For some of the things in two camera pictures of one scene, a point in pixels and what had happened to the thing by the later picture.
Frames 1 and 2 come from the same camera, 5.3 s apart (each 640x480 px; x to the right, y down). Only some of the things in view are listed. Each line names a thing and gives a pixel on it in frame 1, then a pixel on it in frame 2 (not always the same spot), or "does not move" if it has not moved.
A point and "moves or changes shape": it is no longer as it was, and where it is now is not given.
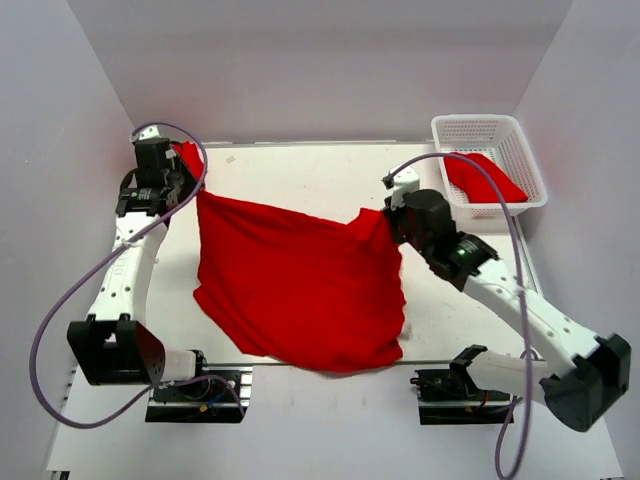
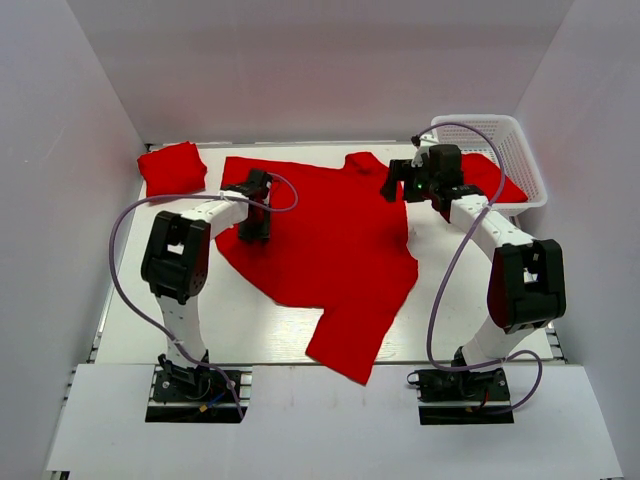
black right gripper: x=393 y=216 to x=402 y=171
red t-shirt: x=311 y=291 moves or changes shape
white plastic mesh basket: x=497 y=136 does not move
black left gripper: x=182 y=196 to x=260 y=233
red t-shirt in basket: x=476 y=186 does not move
